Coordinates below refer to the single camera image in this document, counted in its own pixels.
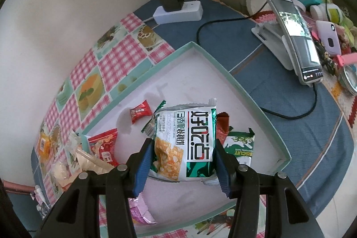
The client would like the pink checkered tablecloth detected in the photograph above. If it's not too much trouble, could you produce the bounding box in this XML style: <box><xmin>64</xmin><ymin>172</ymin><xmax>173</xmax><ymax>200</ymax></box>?
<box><xmin>31</xmin><ymin>13</ymin><xmax>268</xmax><ymax>238</ymax></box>

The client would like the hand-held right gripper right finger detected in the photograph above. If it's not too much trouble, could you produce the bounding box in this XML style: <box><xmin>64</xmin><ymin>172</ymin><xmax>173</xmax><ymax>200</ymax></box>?
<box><xmin>213</xmin><ymin>142</ymin><xmax>325</xmax><ymax>238</ymax></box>

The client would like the teal shallow box tray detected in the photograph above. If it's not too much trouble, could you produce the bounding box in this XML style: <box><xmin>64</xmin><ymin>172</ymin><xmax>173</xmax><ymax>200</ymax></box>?
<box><xmin>74</xmin><ymin>41</ymin><xmax>291</xmax><ymax>237</ymax></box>

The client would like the round rice cracker clear wrapper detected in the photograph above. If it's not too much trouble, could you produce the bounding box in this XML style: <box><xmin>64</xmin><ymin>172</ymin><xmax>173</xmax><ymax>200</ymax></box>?
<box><xmin>140</xmin><ymin>100</ymin><xmax>168</xmax><ymax>140</ymax></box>

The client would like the green white biscuit packet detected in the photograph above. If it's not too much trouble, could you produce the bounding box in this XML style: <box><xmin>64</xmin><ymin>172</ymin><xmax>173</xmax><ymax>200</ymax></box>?
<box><xmin>223</xmin><ymin>128</ymin><xmax>256</xmax><ymax>169</ymax></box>

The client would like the black smartphone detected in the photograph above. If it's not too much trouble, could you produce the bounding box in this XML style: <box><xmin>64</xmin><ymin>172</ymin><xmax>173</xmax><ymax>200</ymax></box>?
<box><xmin>267</xmin><ymin>0</ymin><xmax>324</xmax><ymax>86</ymax></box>

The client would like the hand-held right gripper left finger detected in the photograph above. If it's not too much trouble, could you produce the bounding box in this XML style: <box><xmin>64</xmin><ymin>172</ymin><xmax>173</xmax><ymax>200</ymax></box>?
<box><xmin>42</xmin><ymin>138</ymin><xmax>154</xmax><ymax>238</ymax></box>

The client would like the pink purple snack packet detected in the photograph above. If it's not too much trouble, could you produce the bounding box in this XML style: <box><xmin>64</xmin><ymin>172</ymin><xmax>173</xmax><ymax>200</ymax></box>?
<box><xmin>128</xmin><ymin>196</ymin><xmax>157</xmax><ymax>224</ymax></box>

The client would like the orange snack packet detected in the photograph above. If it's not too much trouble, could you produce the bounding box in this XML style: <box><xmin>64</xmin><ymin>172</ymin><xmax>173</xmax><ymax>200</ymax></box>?
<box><xmin>37</xmin><ymin>132</ymin><xmax>52</xmax><ymax>157</ymax></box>

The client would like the brown white biscuit packet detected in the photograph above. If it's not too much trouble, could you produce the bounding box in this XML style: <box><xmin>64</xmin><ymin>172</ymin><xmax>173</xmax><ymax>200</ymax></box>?
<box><xmin>216</xmin><ymin>112</ymin><xmax>232</xmax><ymax>144</ymax></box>

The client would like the black charging cable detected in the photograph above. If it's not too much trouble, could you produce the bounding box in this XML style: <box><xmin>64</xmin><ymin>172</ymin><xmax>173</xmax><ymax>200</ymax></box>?
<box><xmin>197</xmin><ymin>18</ymin><xmax>319</xmax><ymax>118</ymax></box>

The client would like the white cable connector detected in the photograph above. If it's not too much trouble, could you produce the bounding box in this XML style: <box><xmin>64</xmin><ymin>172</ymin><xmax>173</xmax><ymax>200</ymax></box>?
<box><xmin>34</xmin><ymin>185</ymin><xmax>50</xmax><ymax>212</ymax></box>

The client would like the clear bag with white bun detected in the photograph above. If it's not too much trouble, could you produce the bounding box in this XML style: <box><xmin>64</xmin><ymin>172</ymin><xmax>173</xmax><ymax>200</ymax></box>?
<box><xmin>52</xmin><ymin>130</ymin><xmax>84</xmax><ymax>191</ymax></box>

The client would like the white jar green label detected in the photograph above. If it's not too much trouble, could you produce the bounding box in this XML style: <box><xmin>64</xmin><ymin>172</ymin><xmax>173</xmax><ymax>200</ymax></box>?
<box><xmin>310</xmin><ymin>3</ymin><xmax>345</xmax><ymax>23</ymax></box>

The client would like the green white cracker packet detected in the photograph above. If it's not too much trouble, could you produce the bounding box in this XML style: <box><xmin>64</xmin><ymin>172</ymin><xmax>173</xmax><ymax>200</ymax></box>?
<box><xmin>148</xmin><ymin>99</ymin><xmax>218</xmax><ymax>183</ymax></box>

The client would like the round metal tin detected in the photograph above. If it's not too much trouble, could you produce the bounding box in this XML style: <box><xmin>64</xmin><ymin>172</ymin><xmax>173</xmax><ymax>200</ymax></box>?
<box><xmin>338</xmin><ymin>64</ymin><xmax>357</xmax><ymax>95</ymax></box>

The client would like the small red candy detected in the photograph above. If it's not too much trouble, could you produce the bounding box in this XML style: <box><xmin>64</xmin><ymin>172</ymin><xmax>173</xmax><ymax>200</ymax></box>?
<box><xmin>129</xmin><ymin>100</ymin><xmax>152</xmax><ymax>124</ymax></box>

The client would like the large red snack packet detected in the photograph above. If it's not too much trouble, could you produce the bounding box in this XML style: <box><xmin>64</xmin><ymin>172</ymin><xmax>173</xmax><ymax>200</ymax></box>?
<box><xmin>88</xmin><ymin>129</ymin><xmax>120</xmax><ymax>167</ymax></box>

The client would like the lilac small device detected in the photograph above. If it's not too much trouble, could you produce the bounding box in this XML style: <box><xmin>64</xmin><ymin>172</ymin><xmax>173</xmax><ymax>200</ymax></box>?
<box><xmin>315</xmin><ymin>20</ymin><xmax>342</xmax><ymax>56</ymax></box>

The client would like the white phone stand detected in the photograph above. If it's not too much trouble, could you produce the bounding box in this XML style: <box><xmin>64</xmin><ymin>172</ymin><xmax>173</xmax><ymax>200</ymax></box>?
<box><xmin>251</xmin><ymin>21</ymin><xmax>302</xmax><ymax>70</ymax></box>

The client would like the white power strip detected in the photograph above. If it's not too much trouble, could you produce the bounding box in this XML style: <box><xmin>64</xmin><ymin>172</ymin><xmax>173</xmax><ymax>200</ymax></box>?
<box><xmin>153</xmin><ymin>0</ymin><xmax>204</xmax><ymax>24</ymax></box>

